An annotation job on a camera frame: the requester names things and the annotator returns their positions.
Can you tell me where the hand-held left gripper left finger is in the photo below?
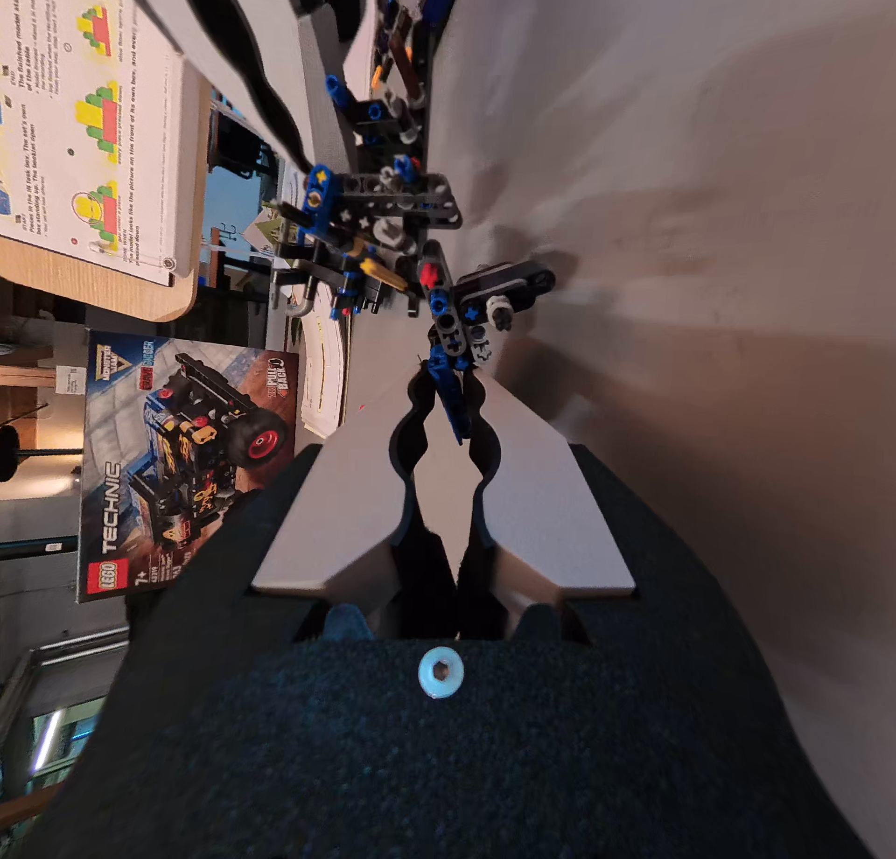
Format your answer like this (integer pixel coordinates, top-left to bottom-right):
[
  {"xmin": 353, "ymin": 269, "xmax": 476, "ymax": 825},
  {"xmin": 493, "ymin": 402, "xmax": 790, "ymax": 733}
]
[{"xmin": 251, "ymin": 368, "xmax": 426, "ymax": 599}]

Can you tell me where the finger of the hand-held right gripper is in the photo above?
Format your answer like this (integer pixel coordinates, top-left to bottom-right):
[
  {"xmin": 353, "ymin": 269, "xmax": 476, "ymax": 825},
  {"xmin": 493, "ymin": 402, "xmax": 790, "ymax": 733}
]
[
  {"xmin": 212, "ymin": 0, "xmax": 366, "ymax": 168},
  {"xmin": 105, "ymin": 0, "xmax": 314, "ymax": 172}
]

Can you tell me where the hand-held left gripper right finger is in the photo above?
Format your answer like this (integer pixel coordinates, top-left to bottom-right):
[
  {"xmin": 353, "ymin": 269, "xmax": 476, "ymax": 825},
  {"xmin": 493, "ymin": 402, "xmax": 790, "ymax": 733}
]
[{"xmin": 469, "ymin": 371, "xmax": 637, "ymax": 616}]

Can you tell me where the pile of small lego pieces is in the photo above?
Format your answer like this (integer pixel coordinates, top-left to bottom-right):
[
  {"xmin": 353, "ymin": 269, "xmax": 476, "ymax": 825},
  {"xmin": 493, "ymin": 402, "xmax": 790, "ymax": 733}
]
[{"xmin": 366, "ymin": 0, "xmax": 449, "ymax": 107}]

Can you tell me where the black lego truck chassis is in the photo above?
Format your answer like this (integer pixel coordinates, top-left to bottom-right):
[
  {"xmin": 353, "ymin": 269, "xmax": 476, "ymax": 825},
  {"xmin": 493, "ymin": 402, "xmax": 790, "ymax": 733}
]
[{"xmin": 269, "ymin": 74, "xmax": 464, "ymax": 322}]

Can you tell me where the blue lego hood assembly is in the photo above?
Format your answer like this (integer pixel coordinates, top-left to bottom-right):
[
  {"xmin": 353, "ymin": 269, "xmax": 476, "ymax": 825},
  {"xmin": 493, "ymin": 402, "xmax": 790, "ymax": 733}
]
[{"xmin": 415, "ymin": 239, "xmax": 559, "ymax": 448}]

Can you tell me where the open lego instruction booklet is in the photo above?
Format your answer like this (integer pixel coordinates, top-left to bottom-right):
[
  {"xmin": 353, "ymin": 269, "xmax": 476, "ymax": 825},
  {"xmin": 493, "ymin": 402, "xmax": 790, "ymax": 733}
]
[{"xmin": 283, "ymin": 162, "xmax": 352, "ymax": 431}]

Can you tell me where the lego set box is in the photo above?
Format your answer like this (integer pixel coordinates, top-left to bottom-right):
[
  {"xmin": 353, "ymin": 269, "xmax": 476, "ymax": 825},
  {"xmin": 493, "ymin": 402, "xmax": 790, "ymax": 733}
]
[{"xmin": 76, "ymin": 328, "xmax": 303, "ymax": 606}]

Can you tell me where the white task instruction sheet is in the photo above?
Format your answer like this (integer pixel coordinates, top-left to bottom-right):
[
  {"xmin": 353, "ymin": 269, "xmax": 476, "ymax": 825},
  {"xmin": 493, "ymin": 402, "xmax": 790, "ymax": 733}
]
[{"xmin": 0, "ymin": 0, "xmax": 184, "ymax": 289}]

